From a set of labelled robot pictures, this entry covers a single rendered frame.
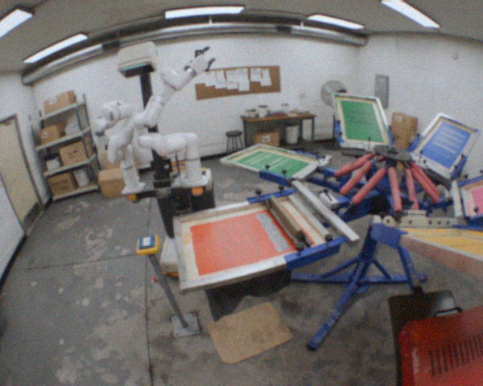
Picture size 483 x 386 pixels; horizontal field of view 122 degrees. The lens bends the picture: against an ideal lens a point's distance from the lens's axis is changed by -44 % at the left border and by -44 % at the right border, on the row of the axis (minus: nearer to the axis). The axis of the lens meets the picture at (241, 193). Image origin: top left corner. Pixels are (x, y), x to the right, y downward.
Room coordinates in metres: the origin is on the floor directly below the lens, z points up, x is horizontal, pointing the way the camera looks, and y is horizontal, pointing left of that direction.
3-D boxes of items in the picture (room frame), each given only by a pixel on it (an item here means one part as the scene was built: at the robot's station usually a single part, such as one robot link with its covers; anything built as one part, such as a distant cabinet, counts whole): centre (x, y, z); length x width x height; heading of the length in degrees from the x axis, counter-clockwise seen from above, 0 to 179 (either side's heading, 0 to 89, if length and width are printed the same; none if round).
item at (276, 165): (1.90, -0.41, 1.05); 1.08 x 0.61 x 0.23; 44
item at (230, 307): (0.78, -0.02, 0.74); 0.46 x 0.04 x 0.42; 104
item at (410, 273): (0.61, -0.86, 0.91); 1.34 x 0.40 x 0.08; 164
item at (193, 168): (1.37, 0.29, 1.21); 0.16 x 0.13 x 0.15; 3
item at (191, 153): (1.36, 0.29, 1.37); 0.13 x 0.10 x 0.16; 61
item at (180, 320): (0.97, 0.56, 0.48); 0.22 x 0.22 x 0.96; 14
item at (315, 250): (0.78, -0.32, 0.98); 0.30 x 0.05 x 0.07; 104
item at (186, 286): (0.99, -0.02, 0.97); 0.79 x 0.58 x 0.04; 104
